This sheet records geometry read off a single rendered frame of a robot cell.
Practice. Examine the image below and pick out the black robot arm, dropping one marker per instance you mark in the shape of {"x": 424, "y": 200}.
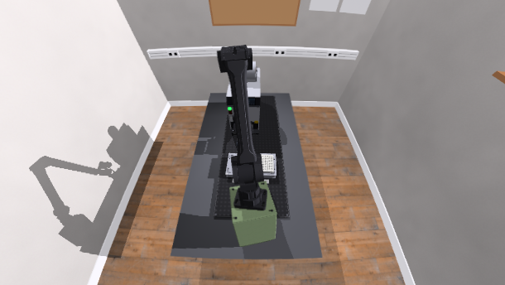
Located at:
{"x": 249, "y": 163}

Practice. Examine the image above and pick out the dark grey cylinder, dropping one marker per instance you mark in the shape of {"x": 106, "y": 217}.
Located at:
{"x": 251, "y": 74}

